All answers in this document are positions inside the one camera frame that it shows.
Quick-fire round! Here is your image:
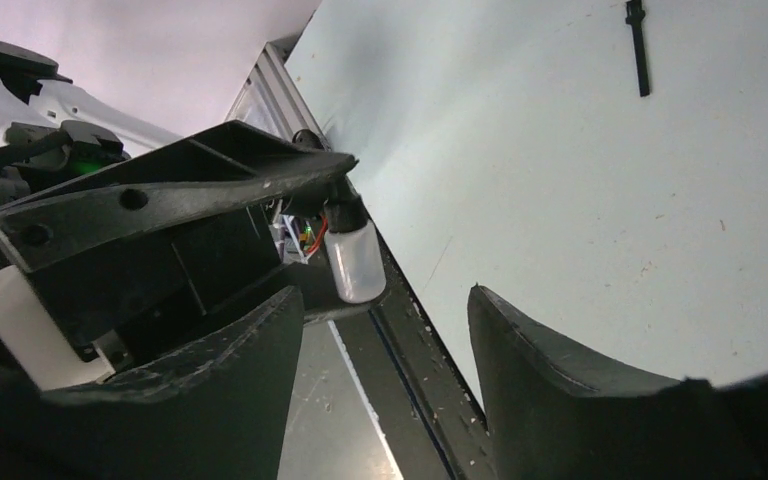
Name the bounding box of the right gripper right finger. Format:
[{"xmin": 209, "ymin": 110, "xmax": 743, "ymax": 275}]
[{"xmin": 467, "ymin": 285, "xmax": 768, "ymax": 479}]

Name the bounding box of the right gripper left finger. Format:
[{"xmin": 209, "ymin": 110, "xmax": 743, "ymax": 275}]
[{"xmin": 0, "ymin": 287, "xmax": 303, "ymax": 479}]

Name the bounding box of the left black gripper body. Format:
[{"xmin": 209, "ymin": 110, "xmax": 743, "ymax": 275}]
[{"xmin": 27, "ymin": 206, "xmax": 282, "ymax": 363}]

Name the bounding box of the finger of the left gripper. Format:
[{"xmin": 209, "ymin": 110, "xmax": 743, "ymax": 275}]
[{"xmin": 0, "ymin": 120, "xmax": 358, "ymax": 273}]

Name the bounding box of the small black cleaning brush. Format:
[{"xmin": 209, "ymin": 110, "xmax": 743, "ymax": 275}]
[{"xmin": 625, "ymin": 0, "xmax": 651, "ymax": 98}]

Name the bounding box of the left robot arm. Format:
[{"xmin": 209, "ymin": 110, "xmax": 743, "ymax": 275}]
[{"xmin": 0, "ymin": 41, "xmax": 381, "ymax": 390}]

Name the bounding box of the aluminium frame front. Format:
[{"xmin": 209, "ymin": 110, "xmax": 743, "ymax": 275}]
[{"xmin": 226, "ymin": 41, "xmax": 331, "ymax": 150}]

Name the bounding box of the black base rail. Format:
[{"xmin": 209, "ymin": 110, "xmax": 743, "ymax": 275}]
[{"xmin": 277, "ymin": 218, "xmax": 498, "ymax": 480}]

